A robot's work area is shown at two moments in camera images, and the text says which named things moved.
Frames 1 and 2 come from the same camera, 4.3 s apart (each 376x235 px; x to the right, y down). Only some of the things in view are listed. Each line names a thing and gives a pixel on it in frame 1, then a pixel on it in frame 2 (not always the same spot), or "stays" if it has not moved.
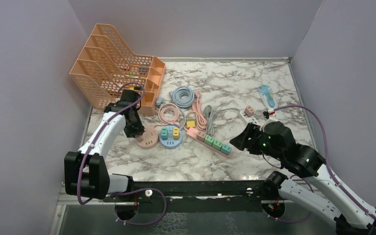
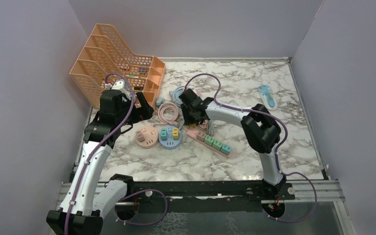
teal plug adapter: (226, 149) stays
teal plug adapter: (164, 133) stays
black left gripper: (139, 128) -> (144, 113)
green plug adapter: (209, 140) stays
